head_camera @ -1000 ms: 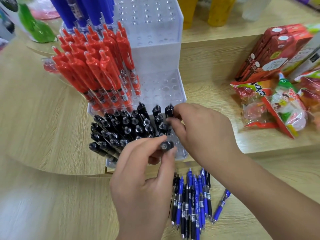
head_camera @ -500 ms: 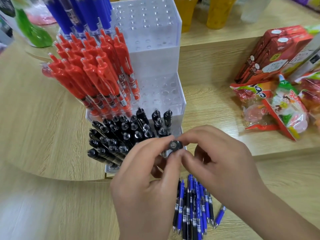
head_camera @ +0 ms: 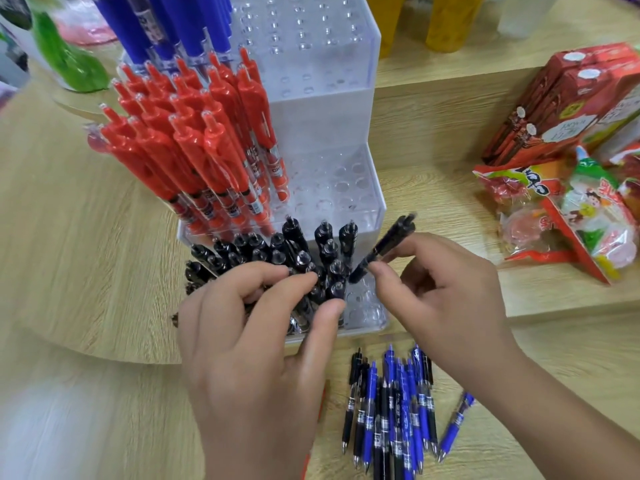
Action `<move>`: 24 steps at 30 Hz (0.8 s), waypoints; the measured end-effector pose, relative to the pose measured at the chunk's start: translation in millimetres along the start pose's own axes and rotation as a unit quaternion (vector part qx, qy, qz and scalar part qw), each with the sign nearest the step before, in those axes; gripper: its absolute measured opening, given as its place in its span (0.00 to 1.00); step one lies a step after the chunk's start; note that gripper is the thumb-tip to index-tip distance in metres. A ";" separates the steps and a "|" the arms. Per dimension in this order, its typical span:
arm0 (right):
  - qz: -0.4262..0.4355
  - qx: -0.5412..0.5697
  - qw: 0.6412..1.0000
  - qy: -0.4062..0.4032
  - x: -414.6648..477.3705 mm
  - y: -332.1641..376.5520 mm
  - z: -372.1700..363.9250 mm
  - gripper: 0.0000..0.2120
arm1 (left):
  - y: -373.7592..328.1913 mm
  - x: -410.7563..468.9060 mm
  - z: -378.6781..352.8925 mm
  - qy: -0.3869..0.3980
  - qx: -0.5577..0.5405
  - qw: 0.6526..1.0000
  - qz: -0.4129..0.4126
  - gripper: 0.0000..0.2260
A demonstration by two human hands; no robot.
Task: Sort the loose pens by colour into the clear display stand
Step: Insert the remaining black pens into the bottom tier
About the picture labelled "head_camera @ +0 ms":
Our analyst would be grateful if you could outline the person's right hand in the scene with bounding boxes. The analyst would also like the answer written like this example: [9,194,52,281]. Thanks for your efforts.
[366,233,521,391]

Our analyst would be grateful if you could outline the pile of blue black pens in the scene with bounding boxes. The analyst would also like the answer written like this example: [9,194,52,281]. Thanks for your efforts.
[341,344,476,480]

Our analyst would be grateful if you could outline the red lid pink jelly cup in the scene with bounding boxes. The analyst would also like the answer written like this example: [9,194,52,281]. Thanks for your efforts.
[85,124,109,155]

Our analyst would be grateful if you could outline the black click pen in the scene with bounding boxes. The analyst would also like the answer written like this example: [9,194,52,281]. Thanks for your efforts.
[348,213,417,285]

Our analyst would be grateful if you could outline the clear bag of red candies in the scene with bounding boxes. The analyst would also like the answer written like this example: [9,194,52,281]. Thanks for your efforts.
[472,162,639,285]

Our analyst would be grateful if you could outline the cluster of red pens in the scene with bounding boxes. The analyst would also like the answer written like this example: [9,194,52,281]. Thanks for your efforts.
[99,46,291,237]

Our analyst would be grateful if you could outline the cluster of black pens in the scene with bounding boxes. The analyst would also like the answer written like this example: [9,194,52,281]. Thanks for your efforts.
[172,214,360,341]

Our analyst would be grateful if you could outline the cluster of blue pens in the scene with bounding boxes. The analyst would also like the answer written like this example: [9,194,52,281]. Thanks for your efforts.
[92,0,233,65]

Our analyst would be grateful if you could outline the stack of red snack packets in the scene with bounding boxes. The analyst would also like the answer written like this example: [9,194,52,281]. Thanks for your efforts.
[482,43,640,168]

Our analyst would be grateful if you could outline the wooden round tier stand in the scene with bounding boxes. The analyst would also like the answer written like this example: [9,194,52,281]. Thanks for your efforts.
[49,42,123,123]

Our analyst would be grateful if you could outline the jelly cup display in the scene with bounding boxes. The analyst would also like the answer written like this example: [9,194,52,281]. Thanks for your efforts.
[365,0,563,58]

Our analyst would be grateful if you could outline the clear cup with red lid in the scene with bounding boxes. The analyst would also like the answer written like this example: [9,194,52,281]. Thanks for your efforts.
[52,0,119,45]

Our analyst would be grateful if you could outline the green jelly pouch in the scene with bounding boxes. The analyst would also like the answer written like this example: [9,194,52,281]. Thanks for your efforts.
[29,9,111,93]

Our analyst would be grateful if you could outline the clear tiered pen holder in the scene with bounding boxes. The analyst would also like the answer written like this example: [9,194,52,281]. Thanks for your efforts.
[119,0,389,345]

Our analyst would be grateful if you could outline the person's left hand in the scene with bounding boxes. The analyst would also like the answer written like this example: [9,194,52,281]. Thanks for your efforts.
[177,262,347,480]

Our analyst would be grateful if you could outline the person's right forearm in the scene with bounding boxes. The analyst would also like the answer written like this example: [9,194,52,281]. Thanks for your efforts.
[449,354,640,480]

